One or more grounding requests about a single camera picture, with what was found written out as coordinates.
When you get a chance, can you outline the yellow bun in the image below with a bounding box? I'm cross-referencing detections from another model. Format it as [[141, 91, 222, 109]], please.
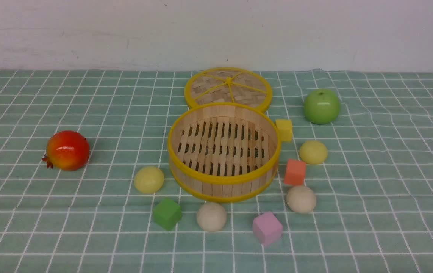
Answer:
[[299, 140, 328, 165], [134, 166, 164, 194]]

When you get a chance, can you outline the beige bun front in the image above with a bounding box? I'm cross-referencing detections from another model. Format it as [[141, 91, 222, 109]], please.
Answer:
[[197, 202, 227, 232]]

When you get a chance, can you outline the beige bun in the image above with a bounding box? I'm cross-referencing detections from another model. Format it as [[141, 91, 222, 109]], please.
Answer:
[[286, 185, 317, 214], [197, 202, 227, 232]]

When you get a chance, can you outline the bamboo steamer tray yellow rim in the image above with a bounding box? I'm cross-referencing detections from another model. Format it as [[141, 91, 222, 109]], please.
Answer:
[[167, 103, 281, 203]]

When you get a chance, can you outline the woven bamboo steamer lid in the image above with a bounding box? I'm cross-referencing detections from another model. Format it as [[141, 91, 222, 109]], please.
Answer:
[[184, 67, 272, 112]]

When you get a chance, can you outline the yellow cube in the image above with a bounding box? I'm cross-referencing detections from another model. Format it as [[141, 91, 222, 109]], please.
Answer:
[[275, 119, 294, 142]]

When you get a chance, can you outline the orange cube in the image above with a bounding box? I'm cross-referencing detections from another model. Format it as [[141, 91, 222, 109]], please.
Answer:
[[283, 159, 306, 185]]

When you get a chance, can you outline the green cube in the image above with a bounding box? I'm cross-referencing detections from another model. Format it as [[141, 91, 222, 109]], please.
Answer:
[[153, 198, 182, 231]]

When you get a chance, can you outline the pink cube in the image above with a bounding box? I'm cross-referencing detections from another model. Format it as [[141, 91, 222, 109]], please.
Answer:
[[252, 212, 283, 246]]

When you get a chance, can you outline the green apple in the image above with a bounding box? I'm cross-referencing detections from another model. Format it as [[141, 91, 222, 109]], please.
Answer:
[[303, 88, 341, 124]]

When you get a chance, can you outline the red pomegranate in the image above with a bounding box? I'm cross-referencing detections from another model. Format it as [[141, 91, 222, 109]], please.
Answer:
[[42, 131, 90, 171]]

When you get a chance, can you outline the green checkered tablecloth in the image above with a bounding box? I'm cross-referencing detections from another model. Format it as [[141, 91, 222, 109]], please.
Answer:
[[0, 69, 433, 273]]

